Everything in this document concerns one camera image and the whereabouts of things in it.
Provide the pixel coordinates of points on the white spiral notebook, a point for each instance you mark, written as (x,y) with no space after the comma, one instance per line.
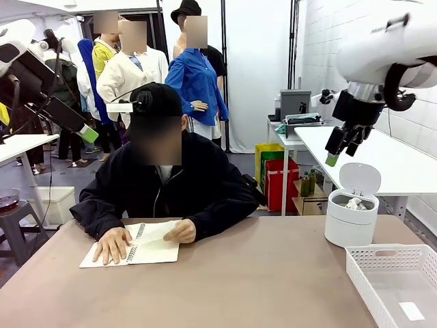
(157,253)

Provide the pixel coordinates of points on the red shopping bag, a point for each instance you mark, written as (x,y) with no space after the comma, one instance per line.
(281,188)

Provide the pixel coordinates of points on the black office chair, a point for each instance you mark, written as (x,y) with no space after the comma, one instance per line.
(254,186)

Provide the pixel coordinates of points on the crumpled white paper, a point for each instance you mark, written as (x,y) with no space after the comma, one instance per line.
(353,204)

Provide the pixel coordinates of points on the white storage box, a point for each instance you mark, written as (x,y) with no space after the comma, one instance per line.
(58,201)

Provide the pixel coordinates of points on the person's left forearm black sleeve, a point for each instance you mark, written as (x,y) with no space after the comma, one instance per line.
(225,215)

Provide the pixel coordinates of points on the white desk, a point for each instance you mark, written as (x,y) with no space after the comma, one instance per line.
(24,143)

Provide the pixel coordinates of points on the small white side table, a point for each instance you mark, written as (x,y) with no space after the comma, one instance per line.
(273,126)

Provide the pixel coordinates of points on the person's right forearm black sleeve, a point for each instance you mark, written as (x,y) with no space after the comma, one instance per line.
(95,218)

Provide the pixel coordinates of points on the person's left hand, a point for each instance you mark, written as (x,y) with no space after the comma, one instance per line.
(184,232)

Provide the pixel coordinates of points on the grey tray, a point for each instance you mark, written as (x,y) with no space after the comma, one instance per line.
(300,124)

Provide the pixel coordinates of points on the white coat mannequin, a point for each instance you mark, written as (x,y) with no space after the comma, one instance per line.
(123,78)

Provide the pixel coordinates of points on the grey box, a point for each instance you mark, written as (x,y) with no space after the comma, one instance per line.
(295,102)

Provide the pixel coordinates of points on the black cap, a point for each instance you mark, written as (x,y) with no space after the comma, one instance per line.
(160,99)

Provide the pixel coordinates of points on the white notebook paper sheet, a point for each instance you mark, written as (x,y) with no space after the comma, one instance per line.
(153,234)

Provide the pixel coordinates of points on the red glass dish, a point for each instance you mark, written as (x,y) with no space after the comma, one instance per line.
(8,200)

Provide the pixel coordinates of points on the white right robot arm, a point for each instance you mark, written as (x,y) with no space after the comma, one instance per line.
(375,51)

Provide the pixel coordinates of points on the black hat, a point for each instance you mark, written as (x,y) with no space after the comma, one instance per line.
(186,8)

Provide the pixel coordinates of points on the head-mounted camera with white block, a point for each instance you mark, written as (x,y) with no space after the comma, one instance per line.
(119,107)

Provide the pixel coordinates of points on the large white table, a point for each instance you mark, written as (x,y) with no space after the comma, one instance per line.
(392,164)

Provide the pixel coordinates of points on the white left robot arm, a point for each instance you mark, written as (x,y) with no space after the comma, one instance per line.
(15,37)

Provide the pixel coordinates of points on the green bottle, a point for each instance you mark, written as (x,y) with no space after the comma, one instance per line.
(305,184)
(312,179)

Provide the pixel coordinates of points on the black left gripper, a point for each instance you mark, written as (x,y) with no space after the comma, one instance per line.
(65,114)

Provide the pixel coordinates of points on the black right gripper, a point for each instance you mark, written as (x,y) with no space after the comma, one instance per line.
(358,111)

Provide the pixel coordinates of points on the blue shirt mannequin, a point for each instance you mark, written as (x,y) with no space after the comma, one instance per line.
(194,85)

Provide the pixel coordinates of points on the flat white paper piece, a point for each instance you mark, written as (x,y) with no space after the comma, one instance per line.
(411,311)

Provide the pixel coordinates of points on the person in black jacket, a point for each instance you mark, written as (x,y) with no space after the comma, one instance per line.
(191,177)

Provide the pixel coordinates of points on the white lidded trash bin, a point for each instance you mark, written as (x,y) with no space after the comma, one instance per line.
(351,225)

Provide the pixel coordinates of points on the person's right hand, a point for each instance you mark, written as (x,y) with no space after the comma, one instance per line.
(111,244)

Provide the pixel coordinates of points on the yellow jacket mannequin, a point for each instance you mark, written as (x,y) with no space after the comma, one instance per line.
(100,54)

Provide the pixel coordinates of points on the yellow green shopping bag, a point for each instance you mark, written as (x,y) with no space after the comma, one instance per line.
(261,160)

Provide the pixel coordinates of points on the white perforated plastic basket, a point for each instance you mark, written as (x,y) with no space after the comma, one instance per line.
(362,273)

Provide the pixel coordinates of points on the wooden low shelf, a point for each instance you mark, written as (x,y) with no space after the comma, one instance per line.
(310,201)

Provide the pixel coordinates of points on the grey round stool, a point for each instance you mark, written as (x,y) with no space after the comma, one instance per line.
(17,222)

